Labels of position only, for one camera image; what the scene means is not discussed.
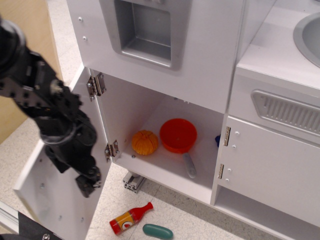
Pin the silver ice dispenser recess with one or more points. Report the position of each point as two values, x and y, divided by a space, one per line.
153 31

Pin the orange toy tangerine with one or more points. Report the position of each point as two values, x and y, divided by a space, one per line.
144 142

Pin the brass cabinet hinge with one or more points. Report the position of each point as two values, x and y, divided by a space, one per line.
227 136
220 172

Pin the wooden panel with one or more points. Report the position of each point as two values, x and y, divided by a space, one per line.
32 17

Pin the white toy fridge cabinet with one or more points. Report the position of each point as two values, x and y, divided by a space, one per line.
142 95

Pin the aluminium extrusion foot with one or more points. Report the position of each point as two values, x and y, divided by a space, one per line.
133 181

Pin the aluminium rail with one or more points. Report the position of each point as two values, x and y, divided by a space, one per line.
9 218

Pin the white toy kitchen counter unit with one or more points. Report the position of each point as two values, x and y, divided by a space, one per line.
272 63

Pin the orange toy pot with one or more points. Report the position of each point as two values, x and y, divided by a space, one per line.
178 136

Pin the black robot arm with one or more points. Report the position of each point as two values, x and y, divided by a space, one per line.
66 131

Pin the green toy pickle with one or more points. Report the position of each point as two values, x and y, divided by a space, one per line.
157 231

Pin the lower silver door hinge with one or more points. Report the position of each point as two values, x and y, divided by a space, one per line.
111 150

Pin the upper brass cabinet hinge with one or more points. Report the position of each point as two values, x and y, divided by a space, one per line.
227 136

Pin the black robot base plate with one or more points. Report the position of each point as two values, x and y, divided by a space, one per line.
31 230

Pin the blue toy object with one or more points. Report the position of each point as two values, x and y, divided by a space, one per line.
217 140

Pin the lower brass cabinet hinge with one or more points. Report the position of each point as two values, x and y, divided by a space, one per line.
220 172

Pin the silver vent panel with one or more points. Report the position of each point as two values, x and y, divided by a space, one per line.
286 111

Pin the white cabinet door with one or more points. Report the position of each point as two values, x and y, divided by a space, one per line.
273 169

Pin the red toy sauce bottle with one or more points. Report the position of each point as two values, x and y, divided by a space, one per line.
129 218

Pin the silver toy sink basin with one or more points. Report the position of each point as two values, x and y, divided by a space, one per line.
306 36

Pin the white fridge door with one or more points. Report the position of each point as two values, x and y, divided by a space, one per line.
53 198

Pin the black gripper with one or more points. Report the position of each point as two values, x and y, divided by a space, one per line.
74 150

